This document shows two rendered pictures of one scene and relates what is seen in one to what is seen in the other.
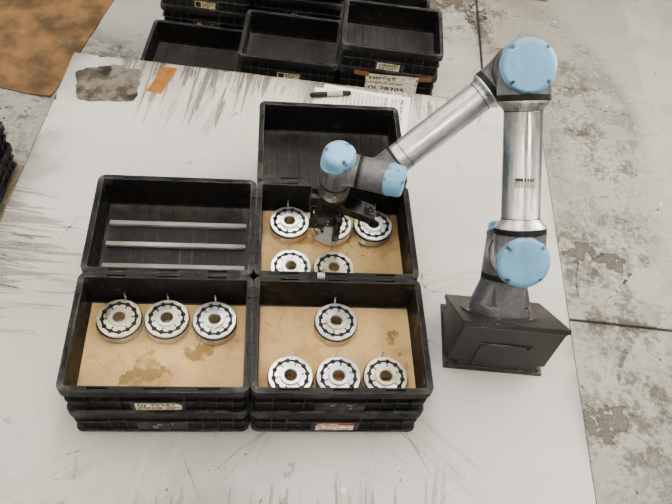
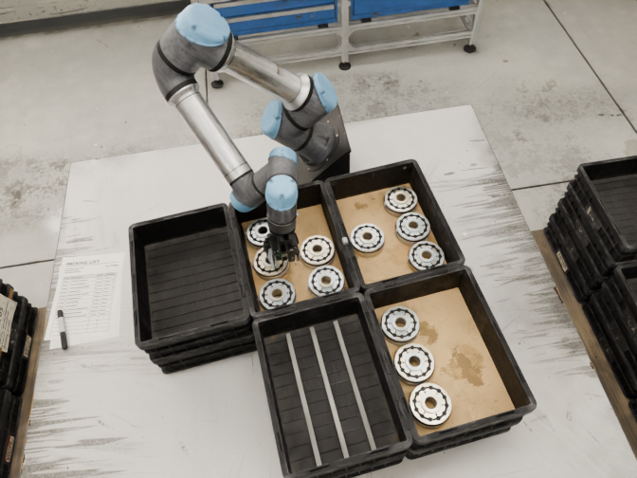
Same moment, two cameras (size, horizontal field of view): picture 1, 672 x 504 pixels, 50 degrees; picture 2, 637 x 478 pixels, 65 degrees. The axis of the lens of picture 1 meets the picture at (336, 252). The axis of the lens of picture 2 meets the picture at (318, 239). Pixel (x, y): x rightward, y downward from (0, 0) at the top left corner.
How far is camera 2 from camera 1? 1.32 m
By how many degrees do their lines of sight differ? 48
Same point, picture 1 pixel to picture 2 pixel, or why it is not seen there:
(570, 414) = (359, 126)
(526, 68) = (212, 24)
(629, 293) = not seen: hidden behind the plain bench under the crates
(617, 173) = (64, 171)
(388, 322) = (349, 210)
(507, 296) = (320, 128)
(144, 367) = (460, 369)
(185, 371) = (448, 336)
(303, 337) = (384, 261)
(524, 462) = (402, 145)
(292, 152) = (181, 321)
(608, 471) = not seen: hidden behind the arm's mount
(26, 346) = not seen: outside the picture
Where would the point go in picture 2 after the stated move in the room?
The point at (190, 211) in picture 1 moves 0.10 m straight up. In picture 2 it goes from (281, 392) to (276, 379)
